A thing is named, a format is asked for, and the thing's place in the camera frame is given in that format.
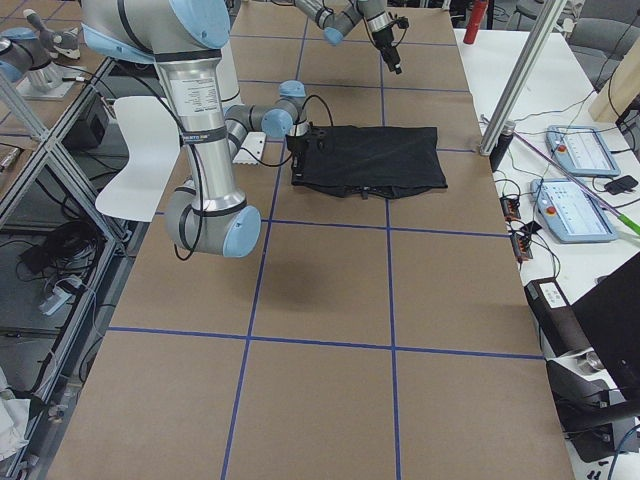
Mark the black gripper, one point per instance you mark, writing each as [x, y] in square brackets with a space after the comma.
[386, 43]
[297, 149]

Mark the black graphic t-shirt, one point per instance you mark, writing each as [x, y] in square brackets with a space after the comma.
[384, 161]

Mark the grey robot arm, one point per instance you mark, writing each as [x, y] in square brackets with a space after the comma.
[337, 25]
[184, 41]

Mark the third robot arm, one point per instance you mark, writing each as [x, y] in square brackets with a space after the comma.
[28, 54]

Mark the red bottle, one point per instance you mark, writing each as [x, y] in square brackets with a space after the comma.
[473, 26]

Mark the black bottle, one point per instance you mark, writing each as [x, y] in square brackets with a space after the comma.
[502, 145]

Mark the white chair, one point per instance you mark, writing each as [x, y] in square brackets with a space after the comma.
[152, 140]

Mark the far teach pendant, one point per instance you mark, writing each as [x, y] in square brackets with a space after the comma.
[581, 151]

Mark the teach pendant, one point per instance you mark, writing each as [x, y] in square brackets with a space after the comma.
[569, 214]
[581, 151]

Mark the near teach pendant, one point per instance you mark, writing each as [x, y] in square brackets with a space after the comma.
[569, 214]

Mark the black power adapter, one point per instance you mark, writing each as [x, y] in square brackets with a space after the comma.
[623, 184]

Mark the black monitor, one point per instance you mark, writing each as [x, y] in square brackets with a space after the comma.
[608, 315]

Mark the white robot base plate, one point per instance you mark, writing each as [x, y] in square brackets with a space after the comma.
[251, 150]

